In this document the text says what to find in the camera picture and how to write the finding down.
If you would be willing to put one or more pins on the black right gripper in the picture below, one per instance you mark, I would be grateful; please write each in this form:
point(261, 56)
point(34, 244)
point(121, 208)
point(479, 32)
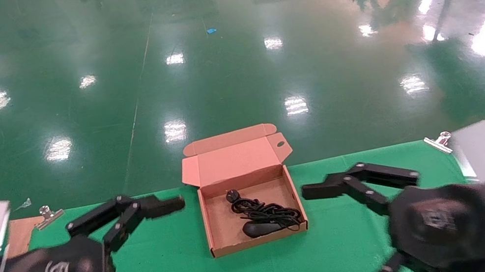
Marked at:
point(443, 225)

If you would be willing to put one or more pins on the open brown cardboard mailer box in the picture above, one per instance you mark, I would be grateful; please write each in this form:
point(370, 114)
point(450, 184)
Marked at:
point(234, 160)

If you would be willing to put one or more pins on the silver metal binder clip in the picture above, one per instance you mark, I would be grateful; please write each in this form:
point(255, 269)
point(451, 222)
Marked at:
point(48, 217)
point(438, 144)

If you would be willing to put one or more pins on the clear plastic scrap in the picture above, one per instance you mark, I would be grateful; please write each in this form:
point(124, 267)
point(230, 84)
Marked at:
point(24, 204)

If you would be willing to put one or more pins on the blue scrap on floor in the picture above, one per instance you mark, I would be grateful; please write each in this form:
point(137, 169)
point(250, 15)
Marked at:
point(211, 30)

